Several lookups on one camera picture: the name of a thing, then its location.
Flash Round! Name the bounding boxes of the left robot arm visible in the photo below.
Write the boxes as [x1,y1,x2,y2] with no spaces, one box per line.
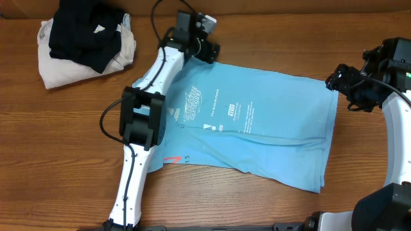
[102,11,220,231]

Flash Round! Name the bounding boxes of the folded black garment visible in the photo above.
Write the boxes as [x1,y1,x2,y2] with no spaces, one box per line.
[49,0,125,73]

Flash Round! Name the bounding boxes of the light blue t-shirt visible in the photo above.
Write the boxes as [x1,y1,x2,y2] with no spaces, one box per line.
[148,58,338,193]

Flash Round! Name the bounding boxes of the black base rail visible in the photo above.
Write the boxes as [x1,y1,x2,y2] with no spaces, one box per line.
[76,221,309,231]

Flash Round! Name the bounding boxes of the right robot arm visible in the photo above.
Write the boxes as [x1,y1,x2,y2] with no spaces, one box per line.
[273,37,410,231]

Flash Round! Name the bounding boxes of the folded beige garment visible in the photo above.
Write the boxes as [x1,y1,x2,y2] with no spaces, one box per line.
[37,13,137,89]

